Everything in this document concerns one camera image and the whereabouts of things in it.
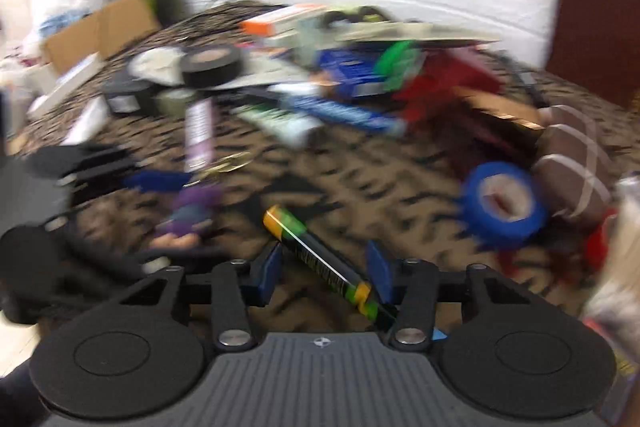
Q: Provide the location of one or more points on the black tape roll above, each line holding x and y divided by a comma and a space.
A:
208, 67

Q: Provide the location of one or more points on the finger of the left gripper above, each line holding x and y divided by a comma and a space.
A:
59, 161
156, 181

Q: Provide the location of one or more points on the blue tape roll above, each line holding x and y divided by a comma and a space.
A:
500, 205

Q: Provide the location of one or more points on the cardboard box background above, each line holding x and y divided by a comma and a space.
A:
105, 32

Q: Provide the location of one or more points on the black square box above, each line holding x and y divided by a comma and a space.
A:
126, 95

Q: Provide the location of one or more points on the green plastic item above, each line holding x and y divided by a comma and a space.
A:
399, 64

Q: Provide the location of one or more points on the purple white label card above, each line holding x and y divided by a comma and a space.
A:
199, 135

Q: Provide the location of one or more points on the blue packet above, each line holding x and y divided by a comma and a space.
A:
352, 74

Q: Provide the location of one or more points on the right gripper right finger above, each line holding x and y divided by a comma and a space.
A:
407, 288

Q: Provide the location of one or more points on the green yellow black marker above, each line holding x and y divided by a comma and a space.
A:
335, 271

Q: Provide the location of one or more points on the brown striped pouch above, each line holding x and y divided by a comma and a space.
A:
573, 171

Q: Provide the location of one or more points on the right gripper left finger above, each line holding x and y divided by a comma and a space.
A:
237, 286

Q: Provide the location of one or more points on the blue white tube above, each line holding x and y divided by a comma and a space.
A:
340, 113

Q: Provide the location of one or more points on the dark brown wooden board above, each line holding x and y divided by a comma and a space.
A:
595, 44

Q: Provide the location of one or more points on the dark red feather duster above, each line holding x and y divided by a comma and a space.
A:
458, 103

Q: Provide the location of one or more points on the patterned letter tablecloth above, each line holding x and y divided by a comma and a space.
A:
350, 188

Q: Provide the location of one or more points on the orange white box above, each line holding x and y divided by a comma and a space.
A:
278, 21

